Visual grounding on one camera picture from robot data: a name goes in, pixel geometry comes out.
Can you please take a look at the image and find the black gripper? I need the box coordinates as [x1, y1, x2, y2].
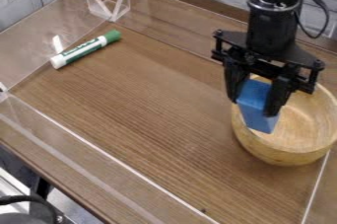
[212, 30, 325, 117]

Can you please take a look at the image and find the blue block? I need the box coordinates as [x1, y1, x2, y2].
[237, 79, 280, 134]

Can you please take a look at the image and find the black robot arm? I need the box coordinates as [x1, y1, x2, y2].
[212, 0, 328, 117]

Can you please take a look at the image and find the brown wooden bowl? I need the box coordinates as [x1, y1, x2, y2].
[232, 75, 337, 166]

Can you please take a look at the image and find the green white marker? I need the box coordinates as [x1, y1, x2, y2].
[51, 30, 122, 69]

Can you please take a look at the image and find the clear acrylic tray wall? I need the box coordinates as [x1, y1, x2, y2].
[0, 0, 337, 224]

